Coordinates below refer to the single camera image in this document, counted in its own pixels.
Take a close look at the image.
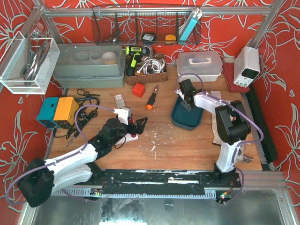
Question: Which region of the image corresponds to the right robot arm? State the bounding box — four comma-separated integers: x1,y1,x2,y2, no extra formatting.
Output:
175,79,251,173

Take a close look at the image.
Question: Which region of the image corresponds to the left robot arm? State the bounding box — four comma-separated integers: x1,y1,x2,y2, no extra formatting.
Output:
17,117,148,208

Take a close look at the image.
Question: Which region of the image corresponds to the orange black screwdriver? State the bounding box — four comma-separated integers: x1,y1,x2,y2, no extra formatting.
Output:
146,85,159,110

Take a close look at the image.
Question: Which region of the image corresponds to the white translucent storage box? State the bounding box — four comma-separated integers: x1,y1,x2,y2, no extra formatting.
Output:
176,51,223,82

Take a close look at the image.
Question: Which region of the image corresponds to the white cube power adapter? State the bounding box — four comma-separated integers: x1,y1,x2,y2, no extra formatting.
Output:
210,90,221,98

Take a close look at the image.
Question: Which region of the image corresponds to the red cube block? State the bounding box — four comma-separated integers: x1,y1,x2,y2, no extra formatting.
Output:
132,83,146,98

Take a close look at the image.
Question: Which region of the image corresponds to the teal plastic tray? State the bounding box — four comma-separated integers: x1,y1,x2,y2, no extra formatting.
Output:
171,96,203,131

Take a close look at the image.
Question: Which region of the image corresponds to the wicker basket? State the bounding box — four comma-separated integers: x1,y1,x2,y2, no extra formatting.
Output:
125,65,168,85

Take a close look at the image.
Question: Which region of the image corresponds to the yellow tape measure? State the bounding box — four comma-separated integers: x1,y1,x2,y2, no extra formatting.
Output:
165,34,177,45

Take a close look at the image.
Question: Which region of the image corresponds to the white work glove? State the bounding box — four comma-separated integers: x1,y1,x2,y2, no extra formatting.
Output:
211,115,222,146

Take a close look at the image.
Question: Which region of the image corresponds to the white bench power supply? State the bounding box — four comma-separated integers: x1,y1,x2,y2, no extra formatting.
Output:
233,46,260,88

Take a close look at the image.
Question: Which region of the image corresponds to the black tape measure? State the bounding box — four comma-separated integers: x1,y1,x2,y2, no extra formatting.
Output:
141,32,157,45

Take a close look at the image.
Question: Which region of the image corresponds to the yellow teal device box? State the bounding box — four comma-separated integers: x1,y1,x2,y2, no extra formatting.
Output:
36,97,79,129

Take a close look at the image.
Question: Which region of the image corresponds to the grey plastic storage box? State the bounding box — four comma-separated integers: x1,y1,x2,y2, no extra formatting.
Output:
53,43,126,89

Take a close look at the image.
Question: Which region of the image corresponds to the teal white book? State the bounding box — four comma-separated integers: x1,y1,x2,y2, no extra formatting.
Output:
178,8,203,45

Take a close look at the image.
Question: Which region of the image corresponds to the clear acrylic bin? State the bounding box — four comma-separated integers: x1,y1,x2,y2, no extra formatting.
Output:
0,32,60,95

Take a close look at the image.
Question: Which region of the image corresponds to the white peg base plate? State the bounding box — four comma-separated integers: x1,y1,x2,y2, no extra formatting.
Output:
116,133,138,145

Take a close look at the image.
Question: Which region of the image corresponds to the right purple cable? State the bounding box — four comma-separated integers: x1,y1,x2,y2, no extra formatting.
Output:
177,73,264,207

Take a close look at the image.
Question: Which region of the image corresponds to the purple cable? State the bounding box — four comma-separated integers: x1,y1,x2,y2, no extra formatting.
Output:
177,73,264,207
6,105,117,206

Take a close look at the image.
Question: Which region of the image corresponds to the black cable bundle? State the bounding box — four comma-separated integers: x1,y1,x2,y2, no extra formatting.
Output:
52,88,101,147

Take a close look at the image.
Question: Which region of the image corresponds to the white coiled cable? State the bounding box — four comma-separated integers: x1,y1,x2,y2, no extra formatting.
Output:
138,58,166,75

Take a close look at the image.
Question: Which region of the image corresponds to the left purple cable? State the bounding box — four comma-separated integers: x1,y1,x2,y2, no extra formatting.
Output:
6,105,117,206

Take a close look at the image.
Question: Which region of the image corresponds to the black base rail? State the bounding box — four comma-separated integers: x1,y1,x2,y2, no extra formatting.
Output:
76,169,241,195

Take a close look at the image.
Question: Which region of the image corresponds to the green black cordless drill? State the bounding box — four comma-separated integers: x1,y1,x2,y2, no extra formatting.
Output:
125,45,150,76

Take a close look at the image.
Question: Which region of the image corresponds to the black wire hanging basket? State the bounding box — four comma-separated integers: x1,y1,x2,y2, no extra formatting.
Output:
91,5,203,46

